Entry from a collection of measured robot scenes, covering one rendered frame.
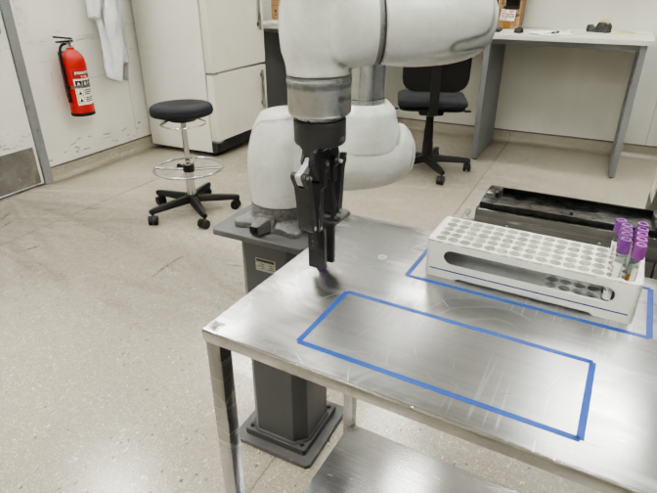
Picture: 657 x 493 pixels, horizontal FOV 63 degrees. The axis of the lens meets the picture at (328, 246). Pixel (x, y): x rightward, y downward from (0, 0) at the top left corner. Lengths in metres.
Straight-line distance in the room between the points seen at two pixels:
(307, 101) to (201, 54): 3.40
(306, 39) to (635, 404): 0.57
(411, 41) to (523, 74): 4.02
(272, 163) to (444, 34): 0.59
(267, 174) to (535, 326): 0.70
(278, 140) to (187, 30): 3.01
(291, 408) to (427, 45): 1.09
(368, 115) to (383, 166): 0.12
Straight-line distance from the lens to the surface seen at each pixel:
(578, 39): 3.96
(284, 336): 0.71
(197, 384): 1.93
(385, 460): 1.29
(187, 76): 4.23
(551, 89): 4.72
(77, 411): 1.96
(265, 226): 1.25
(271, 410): 1.61
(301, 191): 0.76
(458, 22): 0.75
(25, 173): 3.98
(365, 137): 1.22
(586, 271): 0.83
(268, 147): 1.21
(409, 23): 0.73
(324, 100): 0.73
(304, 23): 0.71
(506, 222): 1.17
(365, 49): 0.72
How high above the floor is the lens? 1.24
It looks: 27 degrees down
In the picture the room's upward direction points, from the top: straight up
